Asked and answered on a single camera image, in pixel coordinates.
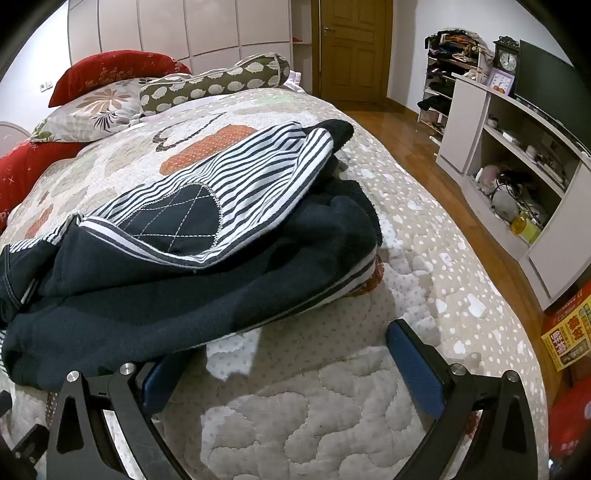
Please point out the red star print cushion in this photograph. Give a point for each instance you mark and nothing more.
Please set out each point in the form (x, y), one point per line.
(27, 170)

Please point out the dark mantel clock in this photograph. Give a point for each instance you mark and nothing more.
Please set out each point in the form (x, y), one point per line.
(506, 60)

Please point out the yellow bottle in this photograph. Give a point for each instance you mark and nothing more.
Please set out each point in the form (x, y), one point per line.
(524, 227)

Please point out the orange printed carton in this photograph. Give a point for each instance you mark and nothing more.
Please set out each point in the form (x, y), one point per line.
(570, 332)

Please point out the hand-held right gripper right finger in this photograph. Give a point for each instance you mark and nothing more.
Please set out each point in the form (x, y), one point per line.
(415, 364)

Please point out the white wardrobe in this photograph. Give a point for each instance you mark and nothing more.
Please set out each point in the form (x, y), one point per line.
(161, 27)

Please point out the red carton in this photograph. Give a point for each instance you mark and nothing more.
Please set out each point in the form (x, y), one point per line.
(572, 415)

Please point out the white open shelf cabinet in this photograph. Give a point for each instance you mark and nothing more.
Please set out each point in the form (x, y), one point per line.
(466, 120)

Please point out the black television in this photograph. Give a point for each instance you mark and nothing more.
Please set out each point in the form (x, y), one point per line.
(549, 83)

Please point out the cluttered shoe rack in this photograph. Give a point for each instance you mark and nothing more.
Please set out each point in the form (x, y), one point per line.
(438, 69)

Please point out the navy pants with striped lining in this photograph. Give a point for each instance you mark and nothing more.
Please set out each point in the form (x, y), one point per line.
(138, 286)

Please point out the heart patterned bed quilt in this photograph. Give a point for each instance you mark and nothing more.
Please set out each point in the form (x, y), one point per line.
(323, 415)

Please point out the wooden door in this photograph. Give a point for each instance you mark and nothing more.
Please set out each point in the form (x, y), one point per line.
(351, 60)

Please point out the white round appliance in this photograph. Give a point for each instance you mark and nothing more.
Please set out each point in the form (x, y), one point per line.
(504, 204)

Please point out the white headboard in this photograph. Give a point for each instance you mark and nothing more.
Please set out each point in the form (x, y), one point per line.
(11, 131)

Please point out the white flower print pillow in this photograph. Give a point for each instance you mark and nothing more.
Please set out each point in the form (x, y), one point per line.
(92, 110)

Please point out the red floral pillow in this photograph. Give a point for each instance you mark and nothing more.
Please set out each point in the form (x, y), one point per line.
(106, 69)

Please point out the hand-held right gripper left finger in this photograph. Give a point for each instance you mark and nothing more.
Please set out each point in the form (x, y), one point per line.
(162, 383)

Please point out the olive spotted bolster pillow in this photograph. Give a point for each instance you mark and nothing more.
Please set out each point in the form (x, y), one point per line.
(207, 81)

